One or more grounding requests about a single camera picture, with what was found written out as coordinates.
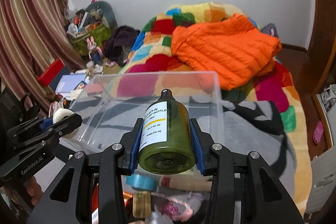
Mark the white tape roll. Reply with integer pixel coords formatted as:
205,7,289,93
52,108,79,139

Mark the green pump bottle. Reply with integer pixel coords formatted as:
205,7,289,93
138,89,196,175

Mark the beige cylinder with red band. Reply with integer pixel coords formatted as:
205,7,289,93
159,177,212,192

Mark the blue tape roll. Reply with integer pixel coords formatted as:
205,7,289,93
126,173,158,192

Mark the clear plastic bin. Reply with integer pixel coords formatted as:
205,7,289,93
60,70,224,155

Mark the wooden block stamp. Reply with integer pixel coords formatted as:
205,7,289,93
133,191,151,219

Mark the red snack packet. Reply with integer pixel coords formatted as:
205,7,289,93
91,184,133,224

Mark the pink white braided rope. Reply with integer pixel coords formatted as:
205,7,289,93
150,191,208,223

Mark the blue white notebook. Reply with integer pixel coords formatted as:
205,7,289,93
55,73,89,94

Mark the red box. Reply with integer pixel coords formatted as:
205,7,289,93
37,59,65,88

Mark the colourful patchwork blanket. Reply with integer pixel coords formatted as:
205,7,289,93
109,2,313,217

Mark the pink bunny doll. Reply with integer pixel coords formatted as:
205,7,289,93
87,36,104,66

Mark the dark purple clothing pile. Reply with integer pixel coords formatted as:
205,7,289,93
102,26,140,67

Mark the orange puffer jacket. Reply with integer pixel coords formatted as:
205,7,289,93
171,14,282,90

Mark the green storage basket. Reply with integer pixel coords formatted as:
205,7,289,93
68,23,113,57

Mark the striped brown curtain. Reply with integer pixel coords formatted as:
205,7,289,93
1,0,84,112

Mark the pink slipper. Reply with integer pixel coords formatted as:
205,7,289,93
313,121,324,145

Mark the grey green cushion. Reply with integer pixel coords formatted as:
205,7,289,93
85,1,116,29

